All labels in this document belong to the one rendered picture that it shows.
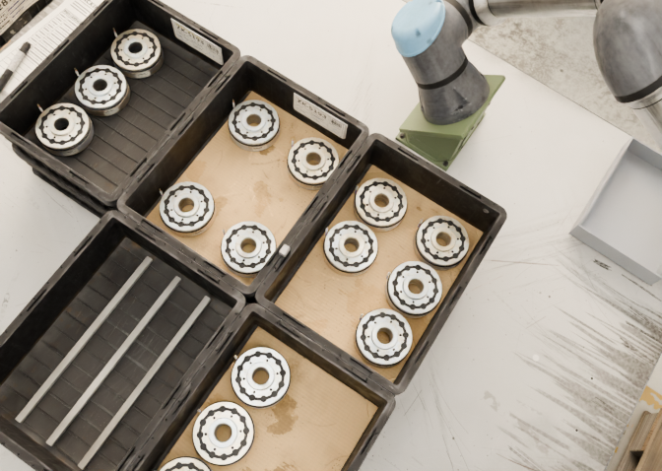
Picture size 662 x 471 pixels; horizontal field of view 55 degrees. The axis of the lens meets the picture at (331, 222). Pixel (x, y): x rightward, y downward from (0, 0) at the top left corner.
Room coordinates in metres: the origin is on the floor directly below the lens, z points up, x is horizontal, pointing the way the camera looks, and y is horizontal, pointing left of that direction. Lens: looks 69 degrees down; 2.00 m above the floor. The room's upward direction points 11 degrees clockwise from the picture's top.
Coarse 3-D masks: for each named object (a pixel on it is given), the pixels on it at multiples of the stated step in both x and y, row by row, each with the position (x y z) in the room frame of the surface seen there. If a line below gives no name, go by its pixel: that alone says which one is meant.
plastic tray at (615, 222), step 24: (624, 168) 0.76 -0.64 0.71; (648, 168) 0.77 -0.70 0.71; (600, 192) 0.69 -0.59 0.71; (624, 192) 0.70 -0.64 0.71; (648, 192) 0.71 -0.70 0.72; (600, 216) 0.63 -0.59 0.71; (624, 216) 0.64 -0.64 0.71; (648, 216) 0.65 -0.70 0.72; (600, 240) 0.55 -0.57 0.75; (624, 240) 0.58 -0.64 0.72; (648, 240) 0.59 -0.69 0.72; (624, 264) 0.52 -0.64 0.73; (648, 264) 0.54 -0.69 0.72
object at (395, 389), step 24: (384, 144) 0.59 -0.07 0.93; (432, 168) 0.56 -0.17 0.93; (336, 192) 0.47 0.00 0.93; (312, 216) 0.42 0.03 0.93; (504, 216) 0.49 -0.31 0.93; (264, 288) 0.27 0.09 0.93; (456, 288) 0.34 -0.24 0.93; (312, 336) 0.21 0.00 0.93; (432, 336) 0.24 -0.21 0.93; (384, 384) 0.15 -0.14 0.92; (408, 384) 0.16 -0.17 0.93
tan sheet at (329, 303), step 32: (416, 192) 0.55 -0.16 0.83; (416, 224) 0.48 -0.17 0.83; (320, 256) 0.38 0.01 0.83; (384, 256) 0.40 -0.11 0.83; (416, 256) 0.42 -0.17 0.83; (288, 288) 0.31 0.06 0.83; (320, 288) 0.32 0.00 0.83; (352, 288) 0.33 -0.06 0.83; (384, 288) 0.34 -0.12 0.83; (416, 288) 0.35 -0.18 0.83; (448, 288) 0.37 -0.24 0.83; (320, 320) 0.26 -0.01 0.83; (352, 320) 0.27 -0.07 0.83; (416, 320) 0.29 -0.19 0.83; (352, 352) 0.21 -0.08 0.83
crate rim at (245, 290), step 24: (264, 72) 0.70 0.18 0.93; (216, 96) 0.63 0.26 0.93; (312, 96) 0.67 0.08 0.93; (192, 120) 0.57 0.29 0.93; (168, 144) 0.51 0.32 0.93; (360, 144) 0.58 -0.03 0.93; (144, 168) 0.45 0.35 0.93; (336, 168) 0.52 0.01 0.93; (168, 240) 0.33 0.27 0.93; (288, 240) 0.37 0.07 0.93; (240, 288) 0.27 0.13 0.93
